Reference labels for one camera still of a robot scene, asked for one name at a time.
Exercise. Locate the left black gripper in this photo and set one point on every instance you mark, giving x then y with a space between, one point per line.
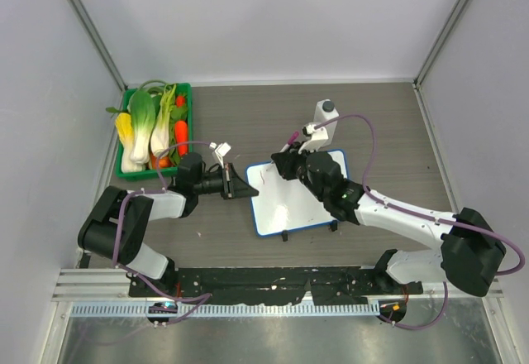
234 187

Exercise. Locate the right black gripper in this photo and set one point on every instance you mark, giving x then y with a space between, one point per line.
286 161

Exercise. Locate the white marker pink cap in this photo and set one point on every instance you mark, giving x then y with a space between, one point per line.
289 142

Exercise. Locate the blue framed whiteboard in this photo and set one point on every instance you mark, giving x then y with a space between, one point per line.
282 205

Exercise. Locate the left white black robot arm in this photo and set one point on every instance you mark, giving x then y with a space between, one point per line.
115 228

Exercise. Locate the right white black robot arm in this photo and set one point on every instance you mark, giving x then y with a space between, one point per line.
459 247

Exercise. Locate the white bottle grey cap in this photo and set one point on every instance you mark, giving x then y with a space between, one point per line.
326 110

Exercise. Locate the orange carrot toy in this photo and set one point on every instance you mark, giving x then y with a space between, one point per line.
181 137

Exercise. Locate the pale green celery toy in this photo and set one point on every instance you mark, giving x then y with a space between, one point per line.
159 140

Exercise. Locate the green plastic basket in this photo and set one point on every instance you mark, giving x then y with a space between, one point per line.
167 163

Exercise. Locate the small red strawberry toy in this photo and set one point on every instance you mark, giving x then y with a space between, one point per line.
180 101

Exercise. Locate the green bok choy toy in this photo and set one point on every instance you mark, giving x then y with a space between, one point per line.
143 117

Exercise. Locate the yellow cabbage toy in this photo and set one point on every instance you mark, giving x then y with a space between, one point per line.
125 130

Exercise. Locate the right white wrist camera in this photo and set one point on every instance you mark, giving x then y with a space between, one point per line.
316 138

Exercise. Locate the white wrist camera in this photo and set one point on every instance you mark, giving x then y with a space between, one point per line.
316 138
219 151

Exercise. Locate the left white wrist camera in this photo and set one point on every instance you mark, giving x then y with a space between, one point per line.
219 151

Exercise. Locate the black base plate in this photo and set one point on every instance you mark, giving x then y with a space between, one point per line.
280 286

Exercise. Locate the aluminium frame rail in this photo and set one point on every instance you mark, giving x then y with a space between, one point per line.
111 284

